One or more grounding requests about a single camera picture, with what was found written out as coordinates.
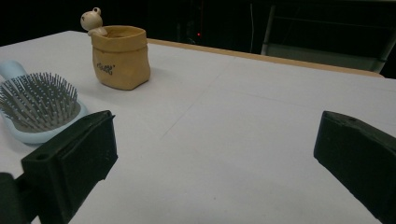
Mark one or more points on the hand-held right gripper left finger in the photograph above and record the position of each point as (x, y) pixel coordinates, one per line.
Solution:
(77, 149)

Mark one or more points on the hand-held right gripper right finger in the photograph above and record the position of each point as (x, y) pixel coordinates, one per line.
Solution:
(361, 155)

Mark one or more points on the light blue hairbrush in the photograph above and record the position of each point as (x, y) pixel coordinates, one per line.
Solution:
(37, 102)

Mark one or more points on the tan pot with frog figure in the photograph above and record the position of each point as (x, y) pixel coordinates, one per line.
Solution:
(121, 62)

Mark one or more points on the white table cover sheet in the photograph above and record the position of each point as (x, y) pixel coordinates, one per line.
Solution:
(218, 140)

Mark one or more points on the white metal stand frame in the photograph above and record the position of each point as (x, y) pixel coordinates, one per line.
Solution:
(323, 56)

